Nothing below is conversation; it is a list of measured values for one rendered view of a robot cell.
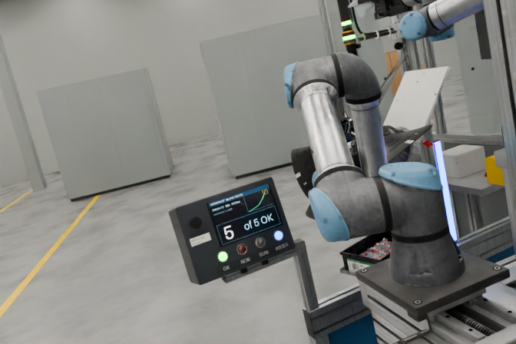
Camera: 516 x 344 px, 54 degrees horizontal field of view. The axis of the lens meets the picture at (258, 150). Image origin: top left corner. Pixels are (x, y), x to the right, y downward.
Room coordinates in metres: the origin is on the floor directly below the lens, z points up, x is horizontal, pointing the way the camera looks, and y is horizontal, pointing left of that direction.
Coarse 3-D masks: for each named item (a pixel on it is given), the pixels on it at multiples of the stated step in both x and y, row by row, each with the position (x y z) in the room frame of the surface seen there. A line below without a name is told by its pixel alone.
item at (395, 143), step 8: (424, 128) 1.63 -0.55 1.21; (384, 136) 1.74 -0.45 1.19; (392, 136) 1.70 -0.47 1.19; (400, 136) 1.66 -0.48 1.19; (408, 136) 1.62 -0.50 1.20; (416, 136) 1.59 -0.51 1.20; (392, 144) 1.62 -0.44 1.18; (400, 144) 1.60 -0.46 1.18; (408, 144) 1.57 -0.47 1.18; (392, 152) 1.58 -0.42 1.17; (400, 152) 1.55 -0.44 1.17
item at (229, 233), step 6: (228, 222) 1.16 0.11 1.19; (234, 222) 1.17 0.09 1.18; (222, 228) 1.16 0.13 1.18; (228, 228) 1.16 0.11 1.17; (234, 228) 1.16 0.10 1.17; (222, 234) 1.15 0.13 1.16; (228, 234) 1.15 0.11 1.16; (234, 234) 1.16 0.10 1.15; (222, 240) 1.15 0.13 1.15; (228, 240) 1.15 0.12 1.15; (234, 240) 1.15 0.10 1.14
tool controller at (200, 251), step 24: (240, 192) 1.20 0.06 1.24; (264, 192) 1.22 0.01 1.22; (192, 216) 1.15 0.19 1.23; (216, 216) 1.16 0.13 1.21; (240, 216) 1.18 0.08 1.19; (264, 216) 1.20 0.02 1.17; (192, 240) 1.13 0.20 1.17; (216, 240) 1.14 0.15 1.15; (240, 240) 1.16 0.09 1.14; (288, 240) 1.19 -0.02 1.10; (192, 264) 1.11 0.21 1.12; (216, 264) 1.12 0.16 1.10; (240, 264) 1.14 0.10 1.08; (264, 264) 1.21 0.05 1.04
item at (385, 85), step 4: (404, 56) 1.82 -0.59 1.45; (400, 60) 1.83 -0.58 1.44; (396, 68) 1.77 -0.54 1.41; (392, 72) 1.78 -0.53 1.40; (388, 76) 1.84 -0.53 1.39; (392, 76) 1.91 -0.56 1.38; (388, 80) 1.85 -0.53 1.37; (392, 80) 1.96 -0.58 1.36; (384, 84) 1.83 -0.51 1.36; (388, 84) 1.91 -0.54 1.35; (384, 88) 1.89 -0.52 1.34; (388, 88) 1.95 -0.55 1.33; (384, 92) 1.92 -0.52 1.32; (380, 100) 1.93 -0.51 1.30
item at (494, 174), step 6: (492, 156) 1.60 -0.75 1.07; (486, 162) 1.60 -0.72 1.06; (492, 162) 1.57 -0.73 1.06; (486, 168) 1.60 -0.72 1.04; (492, 168) 1.58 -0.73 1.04; (498, 168) 1.55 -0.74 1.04; (492, 174) 1.58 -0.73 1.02; (498, 174) 1.56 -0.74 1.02; (492, 180) 1.58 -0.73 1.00; (498, 180) 1.56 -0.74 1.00
